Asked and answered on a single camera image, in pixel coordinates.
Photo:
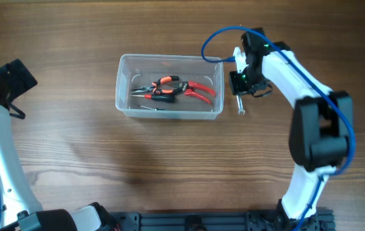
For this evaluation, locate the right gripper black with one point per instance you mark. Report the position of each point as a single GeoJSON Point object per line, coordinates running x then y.
{"type": "Point", "coordinates": [237, 83]}

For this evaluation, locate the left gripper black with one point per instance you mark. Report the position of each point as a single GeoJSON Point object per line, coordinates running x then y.
{"type": "Point", "coordinates": [16, 80]}

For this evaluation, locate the silver wrench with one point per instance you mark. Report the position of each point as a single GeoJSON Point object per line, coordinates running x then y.
{"type": "Point", "coordinates": [241, 110]}

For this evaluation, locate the green handle screwdriver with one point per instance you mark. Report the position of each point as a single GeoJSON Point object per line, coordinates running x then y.
{"type": "Point", "coordinates": [149, 108]}

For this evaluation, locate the orange black pliers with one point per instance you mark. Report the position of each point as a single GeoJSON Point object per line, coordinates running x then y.
{"type": "Point", "coordinates": [155, 87]}

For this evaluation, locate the clear plastic container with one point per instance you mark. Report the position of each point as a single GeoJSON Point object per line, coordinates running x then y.
{"type": "Point", "coordinates": [201, 80]}

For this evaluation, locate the red black screwdriver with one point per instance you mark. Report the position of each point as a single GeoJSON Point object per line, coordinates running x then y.
{"type": "Point", "coordinates": [154, 97]}

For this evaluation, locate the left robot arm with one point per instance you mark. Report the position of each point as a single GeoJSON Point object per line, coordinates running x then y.
{"type": "Point", "coordinates": [19, 207]}

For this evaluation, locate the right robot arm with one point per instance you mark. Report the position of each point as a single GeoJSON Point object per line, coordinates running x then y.
{"type": "Point", "coordinates": [321, 141]}

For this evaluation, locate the black aluminium rail base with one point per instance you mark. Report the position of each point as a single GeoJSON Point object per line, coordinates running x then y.
{"type": "Point", "coordinates": [253, 220]}

